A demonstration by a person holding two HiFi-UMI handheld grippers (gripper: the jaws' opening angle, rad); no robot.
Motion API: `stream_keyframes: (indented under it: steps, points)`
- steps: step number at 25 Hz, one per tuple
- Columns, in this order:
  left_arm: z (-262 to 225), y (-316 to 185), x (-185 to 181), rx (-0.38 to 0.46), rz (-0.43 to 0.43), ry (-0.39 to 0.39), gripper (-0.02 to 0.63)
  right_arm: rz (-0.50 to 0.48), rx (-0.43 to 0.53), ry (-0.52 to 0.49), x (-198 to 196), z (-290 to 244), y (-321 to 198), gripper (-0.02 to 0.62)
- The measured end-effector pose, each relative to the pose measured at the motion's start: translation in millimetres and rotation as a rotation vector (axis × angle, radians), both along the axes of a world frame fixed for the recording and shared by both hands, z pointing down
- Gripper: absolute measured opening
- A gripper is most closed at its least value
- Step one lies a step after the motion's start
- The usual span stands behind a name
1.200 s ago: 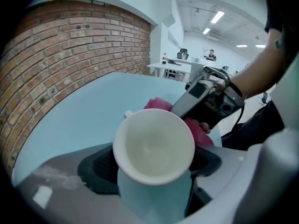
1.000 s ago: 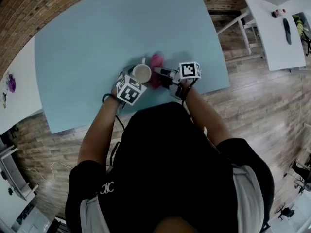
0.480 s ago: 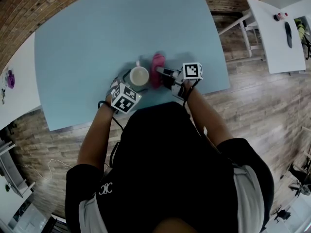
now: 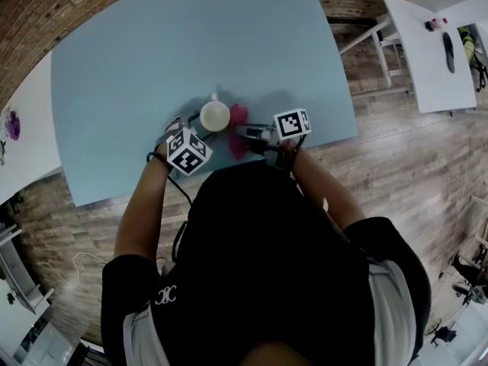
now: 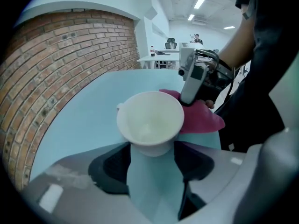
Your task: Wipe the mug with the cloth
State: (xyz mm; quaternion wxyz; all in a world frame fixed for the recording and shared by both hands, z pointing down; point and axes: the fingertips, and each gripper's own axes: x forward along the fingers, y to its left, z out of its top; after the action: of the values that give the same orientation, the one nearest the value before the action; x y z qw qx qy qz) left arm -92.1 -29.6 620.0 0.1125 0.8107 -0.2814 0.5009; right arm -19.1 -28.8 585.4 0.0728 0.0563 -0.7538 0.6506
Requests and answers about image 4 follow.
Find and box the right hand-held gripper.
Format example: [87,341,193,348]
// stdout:
[233,108,313,156]

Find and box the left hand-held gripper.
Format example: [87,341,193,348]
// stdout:
[154,111,214,178]

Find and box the pink cloth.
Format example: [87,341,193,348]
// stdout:
[227,104,251,160]

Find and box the white mug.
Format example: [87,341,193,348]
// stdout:
[198,92,232,133]

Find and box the person's left forearm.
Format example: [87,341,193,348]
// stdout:
[114,149,173,267]

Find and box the person's right forearm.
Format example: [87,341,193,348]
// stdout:
[284,139,368,233]

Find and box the person's black t-shirt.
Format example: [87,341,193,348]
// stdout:
[101,162,432,366]

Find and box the long white table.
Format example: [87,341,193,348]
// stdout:
[0,50,64,206]

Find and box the purple object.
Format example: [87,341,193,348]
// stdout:
[8,110,22,142]

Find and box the short white table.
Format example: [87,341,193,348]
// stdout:
[381,0,479,115]

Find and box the plastic bottle with red cap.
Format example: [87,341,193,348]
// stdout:
[425,17,449,32]

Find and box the white desk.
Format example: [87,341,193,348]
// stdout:
[0,223,55,316]

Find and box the chair with yellow-green bag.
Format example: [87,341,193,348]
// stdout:
[457,24,488,92]

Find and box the wooden rack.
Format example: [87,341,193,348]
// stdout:
[451,194,488,309]

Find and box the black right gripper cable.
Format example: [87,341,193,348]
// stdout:
[278,137,307,183]

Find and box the white metal frame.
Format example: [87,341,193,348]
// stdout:
[336,13,415,97]

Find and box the white floor cable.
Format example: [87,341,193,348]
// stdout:
[34,252,112,286]

